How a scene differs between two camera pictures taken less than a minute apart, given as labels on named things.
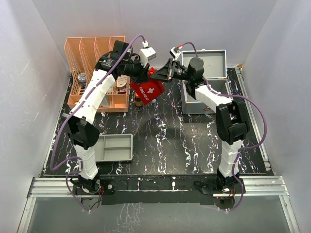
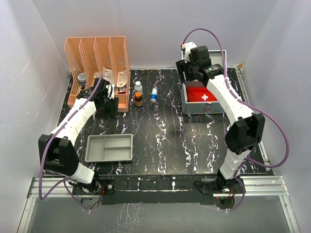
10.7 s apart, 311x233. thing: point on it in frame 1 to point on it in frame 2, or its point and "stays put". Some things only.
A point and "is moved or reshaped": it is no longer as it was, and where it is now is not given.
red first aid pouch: [150, 89] is moved or reshaped
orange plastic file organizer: [82, 54] stays put
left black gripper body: [136, 70] to [110, 109]
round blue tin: [82, 78] stays put
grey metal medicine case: [215, 74] stays put
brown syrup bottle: [138, 103] stays put
